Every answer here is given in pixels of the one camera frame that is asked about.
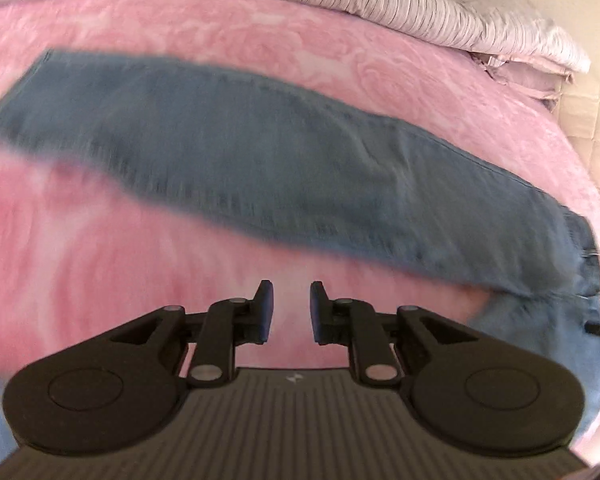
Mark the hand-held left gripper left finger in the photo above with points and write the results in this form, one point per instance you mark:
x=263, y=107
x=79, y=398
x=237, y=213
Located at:
x=265, y=310

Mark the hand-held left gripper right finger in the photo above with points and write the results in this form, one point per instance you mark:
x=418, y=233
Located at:
x=319, y=310

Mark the cream quilted pillow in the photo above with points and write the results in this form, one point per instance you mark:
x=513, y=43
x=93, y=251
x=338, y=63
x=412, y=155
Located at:
x=595, y=130

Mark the pink floral bed blanket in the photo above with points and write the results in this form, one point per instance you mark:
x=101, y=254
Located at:
x=130, y=270

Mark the blue denim jeans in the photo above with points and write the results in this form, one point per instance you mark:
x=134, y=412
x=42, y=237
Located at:
x=280, y=170

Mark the white striped quilt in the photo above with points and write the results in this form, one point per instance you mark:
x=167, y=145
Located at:
x=405, y=5

